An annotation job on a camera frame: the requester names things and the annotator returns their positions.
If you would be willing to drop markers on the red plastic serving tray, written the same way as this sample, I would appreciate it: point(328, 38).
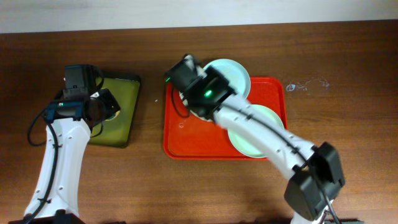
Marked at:
point(194, 139)

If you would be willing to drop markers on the black tray with green liquid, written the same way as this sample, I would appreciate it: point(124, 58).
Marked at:
point(125, 87)

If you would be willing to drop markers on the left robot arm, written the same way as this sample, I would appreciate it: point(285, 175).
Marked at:
point(70, 118)

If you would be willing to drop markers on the pale green plate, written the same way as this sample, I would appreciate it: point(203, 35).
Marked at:
point(246, 148)

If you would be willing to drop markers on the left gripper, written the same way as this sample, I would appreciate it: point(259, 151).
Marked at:
point(109, 101)

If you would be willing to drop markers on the light blue top plate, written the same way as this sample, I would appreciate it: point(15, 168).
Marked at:
point(235, 73)

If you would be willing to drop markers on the cream white plate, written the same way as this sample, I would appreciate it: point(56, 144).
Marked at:
point(185, 103)

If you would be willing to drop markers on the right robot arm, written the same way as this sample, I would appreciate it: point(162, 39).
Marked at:
point(314, 173)

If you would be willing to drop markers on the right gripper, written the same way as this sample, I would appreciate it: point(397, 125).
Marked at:
point(199, 72)

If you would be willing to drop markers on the green and yellow sponge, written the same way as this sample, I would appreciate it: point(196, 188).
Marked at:
point(113, 116)

